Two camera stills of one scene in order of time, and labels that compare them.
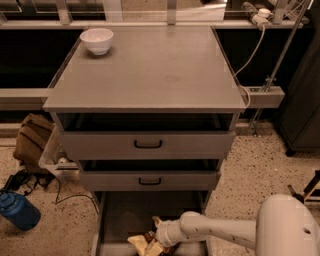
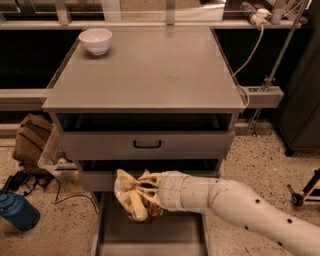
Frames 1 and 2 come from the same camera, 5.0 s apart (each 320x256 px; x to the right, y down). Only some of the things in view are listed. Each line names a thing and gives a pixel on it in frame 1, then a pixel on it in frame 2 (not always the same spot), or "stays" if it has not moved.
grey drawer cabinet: (149, 114) stays
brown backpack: (31, 136) stays
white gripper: (163, 233) -> (170, 190)
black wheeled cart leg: (312, 183) stays
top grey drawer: (148, 145) stays
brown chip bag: (140, 241) -> (124, 183)
